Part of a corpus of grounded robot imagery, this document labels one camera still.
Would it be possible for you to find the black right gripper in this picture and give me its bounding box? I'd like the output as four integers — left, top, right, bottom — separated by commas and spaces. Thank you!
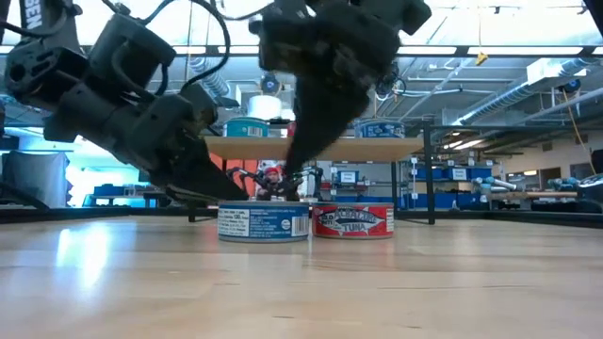
258, 0, 401, 176

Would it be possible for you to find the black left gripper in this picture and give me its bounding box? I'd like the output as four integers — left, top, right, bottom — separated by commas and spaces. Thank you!
110, 83, 249, 206

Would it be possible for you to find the blue white-label tuna can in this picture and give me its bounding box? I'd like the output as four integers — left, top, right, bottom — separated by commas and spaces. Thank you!
216, 201, 311, 244
353, 118, 406, 138

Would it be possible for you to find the teal yellowfin tuna can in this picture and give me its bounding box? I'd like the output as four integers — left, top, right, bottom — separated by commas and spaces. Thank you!
222, 116, 270, 138

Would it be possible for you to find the orange panel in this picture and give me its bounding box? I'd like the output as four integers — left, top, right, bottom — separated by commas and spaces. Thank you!
209, 158, 259, 192

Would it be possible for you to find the blue bin white label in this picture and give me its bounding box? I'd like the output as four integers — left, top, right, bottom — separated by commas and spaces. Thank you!
335, 169, 361, 186

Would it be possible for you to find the person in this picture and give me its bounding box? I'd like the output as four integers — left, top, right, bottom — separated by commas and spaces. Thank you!
256, 166, 302, 202

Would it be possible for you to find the yellowish vertical pole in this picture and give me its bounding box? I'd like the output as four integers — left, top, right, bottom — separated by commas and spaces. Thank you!
185, 0, 195, 95

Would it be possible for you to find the grey cloth cover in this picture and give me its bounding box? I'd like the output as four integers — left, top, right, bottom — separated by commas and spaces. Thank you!
0, 150, 73, 208

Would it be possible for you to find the rack with blue bins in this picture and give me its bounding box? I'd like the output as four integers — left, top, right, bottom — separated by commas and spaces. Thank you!
399, 157, 496, 211

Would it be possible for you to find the overhead light bar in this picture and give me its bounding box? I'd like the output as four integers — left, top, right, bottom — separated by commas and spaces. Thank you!
0, 44, 603, 58

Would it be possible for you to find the background wooden bench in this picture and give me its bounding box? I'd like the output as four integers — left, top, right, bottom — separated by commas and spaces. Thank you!
489, 189, 579, 201

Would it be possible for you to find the black domed object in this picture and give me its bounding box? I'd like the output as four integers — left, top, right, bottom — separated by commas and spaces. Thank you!
575, 149, 603, 202

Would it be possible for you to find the wooden shelf black frame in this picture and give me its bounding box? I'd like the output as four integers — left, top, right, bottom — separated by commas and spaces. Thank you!
187, 119, 437, 226

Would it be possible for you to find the silver flexible ceiling duct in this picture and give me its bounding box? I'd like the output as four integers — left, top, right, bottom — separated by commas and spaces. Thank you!
187, 58, 233, 99

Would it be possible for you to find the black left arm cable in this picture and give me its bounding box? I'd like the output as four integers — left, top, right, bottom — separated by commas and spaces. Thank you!
101, 0, 274, 95

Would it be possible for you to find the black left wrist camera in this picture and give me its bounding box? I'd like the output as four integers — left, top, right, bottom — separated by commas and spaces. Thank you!
88, 12, 179, 103

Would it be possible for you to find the large silver ceiling duct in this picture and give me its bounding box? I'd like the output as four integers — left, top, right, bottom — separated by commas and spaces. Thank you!
423, 55, 603, 145

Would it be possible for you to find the white duct box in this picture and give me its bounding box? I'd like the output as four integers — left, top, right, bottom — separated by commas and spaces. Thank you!
525, 56, 589, 87

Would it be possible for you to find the yellow hanging cable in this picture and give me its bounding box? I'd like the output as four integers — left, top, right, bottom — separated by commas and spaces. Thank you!
560, 88, 598, 176

